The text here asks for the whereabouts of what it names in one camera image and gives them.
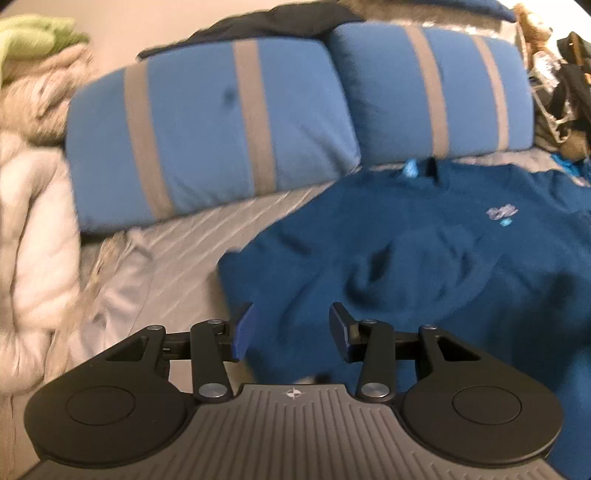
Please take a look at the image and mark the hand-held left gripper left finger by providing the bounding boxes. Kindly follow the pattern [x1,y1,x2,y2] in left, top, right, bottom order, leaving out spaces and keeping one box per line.
[92,302,254,402]

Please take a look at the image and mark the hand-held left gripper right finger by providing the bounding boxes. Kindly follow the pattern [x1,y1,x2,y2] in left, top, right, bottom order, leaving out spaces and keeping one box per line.
[329,302,485,402]

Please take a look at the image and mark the dark blue sweatshirt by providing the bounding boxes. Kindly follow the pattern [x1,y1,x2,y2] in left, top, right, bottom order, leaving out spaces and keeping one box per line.
[217,159,591,462]

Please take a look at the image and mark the stained blue pillow, grey stripes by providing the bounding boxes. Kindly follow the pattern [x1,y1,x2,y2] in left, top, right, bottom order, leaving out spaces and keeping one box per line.
[65,39,363,236]

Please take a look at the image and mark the white puffy duvet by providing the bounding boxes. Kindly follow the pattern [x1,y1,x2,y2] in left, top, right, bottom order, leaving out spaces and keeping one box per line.
[0,46,112,393]

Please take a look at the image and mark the blue pillow with grey stripes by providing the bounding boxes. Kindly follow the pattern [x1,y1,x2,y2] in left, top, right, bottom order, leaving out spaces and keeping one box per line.
[325,21,536,167]

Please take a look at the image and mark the turquoise cloth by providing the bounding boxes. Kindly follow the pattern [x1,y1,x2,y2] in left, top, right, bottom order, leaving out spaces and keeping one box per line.
[551,154,591,185]

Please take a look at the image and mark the dark garment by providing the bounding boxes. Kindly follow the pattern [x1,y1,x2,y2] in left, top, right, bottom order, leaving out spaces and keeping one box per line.
[139,7,365,58]

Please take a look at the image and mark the green cloth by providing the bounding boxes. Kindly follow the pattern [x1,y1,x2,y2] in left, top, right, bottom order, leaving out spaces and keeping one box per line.
[0,14,88,84]

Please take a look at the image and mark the brown teddy bear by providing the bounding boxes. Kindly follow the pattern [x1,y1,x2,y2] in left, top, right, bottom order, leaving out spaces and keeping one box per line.
[512,4,555,51]

